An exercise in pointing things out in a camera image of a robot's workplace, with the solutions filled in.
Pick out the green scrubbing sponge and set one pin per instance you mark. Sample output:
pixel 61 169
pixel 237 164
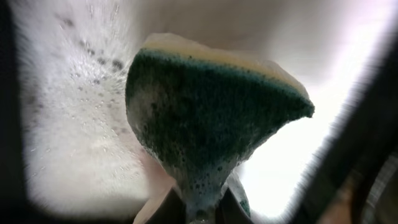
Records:
pixel 201 112

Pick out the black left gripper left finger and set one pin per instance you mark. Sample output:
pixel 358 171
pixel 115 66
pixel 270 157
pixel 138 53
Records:
pixel 170 211

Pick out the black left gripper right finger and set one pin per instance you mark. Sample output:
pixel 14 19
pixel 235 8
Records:
pixel 229 211

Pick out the black rectangular foam tray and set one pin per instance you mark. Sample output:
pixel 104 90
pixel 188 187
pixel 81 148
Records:
pixel 80 158

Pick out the round black serving tray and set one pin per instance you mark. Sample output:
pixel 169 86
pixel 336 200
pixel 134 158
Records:
pixel 381 203

